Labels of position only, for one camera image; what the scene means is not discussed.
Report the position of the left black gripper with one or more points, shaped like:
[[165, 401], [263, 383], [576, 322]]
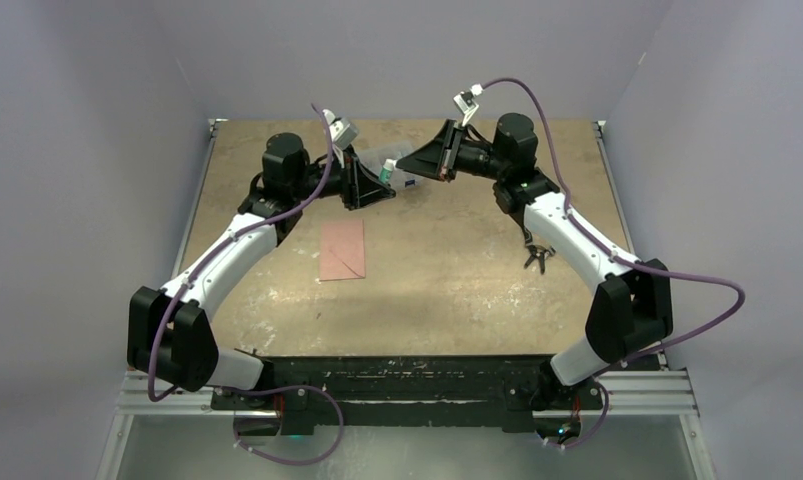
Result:
[[359, 187]]

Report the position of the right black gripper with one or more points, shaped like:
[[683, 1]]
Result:
[[431, 159]]

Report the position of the green white glue stick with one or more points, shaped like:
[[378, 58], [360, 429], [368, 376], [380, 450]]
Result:
[[387, 170]]

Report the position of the pink envelope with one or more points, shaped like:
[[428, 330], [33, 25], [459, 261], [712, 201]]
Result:
[[342, 250]]

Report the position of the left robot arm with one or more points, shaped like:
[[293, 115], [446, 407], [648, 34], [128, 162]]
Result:
[[169, 333]]

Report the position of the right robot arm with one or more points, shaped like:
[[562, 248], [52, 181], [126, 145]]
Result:
[[631, 306]]

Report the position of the black pliers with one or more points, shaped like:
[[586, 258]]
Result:
[[538, 254]]

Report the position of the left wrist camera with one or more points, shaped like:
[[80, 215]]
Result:
[[342, 132]]

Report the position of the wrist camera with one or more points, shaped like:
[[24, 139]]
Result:
[[342, 132], [466, 103]]

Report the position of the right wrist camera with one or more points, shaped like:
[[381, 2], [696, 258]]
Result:
[[466, 103]]

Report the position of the black base frame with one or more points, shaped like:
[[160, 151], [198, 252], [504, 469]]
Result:
[[513, 393]]

